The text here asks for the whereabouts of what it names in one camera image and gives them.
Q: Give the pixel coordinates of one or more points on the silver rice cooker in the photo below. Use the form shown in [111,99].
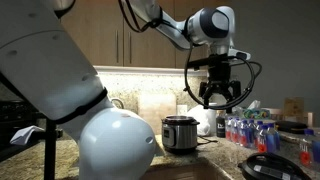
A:
[180,135]

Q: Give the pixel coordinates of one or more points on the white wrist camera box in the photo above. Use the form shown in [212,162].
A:
[240,54]

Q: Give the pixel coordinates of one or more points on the black bottle white label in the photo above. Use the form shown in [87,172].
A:
[220,126]

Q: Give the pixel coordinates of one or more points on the light wood cabinet door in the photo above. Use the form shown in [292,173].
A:
[183,6]
[146,50]
[96,33]

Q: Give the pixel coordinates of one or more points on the black stove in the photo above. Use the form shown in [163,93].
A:
[16,113]

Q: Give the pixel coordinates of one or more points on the black rice cooker lid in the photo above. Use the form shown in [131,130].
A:
[266,164]

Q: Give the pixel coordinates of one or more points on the blue red water bottle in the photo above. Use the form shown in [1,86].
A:
[244,135]
[274,138]
[316,150]
[262,141]
[259,128]
[252,131]
[228,130]
[235,131]
[305,150]

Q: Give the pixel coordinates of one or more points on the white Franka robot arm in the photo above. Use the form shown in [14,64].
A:
[50,66]

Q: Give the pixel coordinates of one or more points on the black camera stand pole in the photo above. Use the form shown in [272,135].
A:
[50,150]

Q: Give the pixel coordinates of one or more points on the white crumpled cloth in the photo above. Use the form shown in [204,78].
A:
[23,135]

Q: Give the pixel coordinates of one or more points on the brown paper box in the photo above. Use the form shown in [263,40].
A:
[293,106]

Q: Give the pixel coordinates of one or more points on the pale cutting board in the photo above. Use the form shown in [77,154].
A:
[156,110]

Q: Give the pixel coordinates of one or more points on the black pouch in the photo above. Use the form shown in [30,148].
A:
[291,126]

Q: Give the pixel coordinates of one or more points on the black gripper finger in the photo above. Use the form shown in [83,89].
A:
[235,90]
[205,91]

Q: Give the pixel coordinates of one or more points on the white crumpled plastic bag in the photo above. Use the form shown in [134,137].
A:
[198,120]

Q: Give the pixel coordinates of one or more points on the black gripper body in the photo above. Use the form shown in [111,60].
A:
[220,73]

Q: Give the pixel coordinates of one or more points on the wooden chair backrest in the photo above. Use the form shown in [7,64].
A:
[310,120]

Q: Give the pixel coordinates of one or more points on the colourful tissue box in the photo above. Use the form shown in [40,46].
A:
[255,113]

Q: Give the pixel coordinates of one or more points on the white wall outlet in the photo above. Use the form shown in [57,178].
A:
[182,109]

